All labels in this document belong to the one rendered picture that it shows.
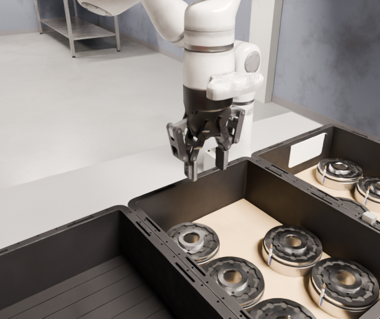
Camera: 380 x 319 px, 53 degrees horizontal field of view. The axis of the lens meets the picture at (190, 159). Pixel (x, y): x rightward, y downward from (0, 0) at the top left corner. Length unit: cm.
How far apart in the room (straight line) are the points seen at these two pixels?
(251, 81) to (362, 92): 270
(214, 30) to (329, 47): 286
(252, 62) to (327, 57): 238
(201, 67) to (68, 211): 67
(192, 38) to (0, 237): 73
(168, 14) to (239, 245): 49
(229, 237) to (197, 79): 35
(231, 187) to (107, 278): 32
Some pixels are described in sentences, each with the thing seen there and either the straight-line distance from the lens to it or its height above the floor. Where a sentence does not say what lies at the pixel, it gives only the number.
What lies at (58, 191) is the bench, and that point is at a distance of 118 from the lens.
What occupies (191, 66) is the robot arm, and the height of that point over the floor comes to 118.
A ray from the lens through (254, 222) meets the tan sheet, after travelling 80.
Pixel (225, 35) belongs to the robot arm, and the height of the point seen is 122.
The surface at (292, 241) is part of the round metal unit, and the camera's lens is 73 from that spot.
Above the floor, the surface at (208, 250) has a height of 86.
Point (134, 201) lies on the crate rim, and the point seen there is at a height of 93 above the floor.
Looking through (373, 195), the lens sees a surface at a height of 86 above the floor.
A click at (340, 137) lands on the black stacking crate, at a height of 91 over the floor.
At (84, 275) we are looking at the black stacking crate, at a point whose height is 83.
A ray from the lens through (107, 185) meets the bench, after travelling 116.
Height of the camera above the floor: 132
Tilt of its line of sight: 29 degrees down
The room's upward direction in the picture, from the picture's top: straight up
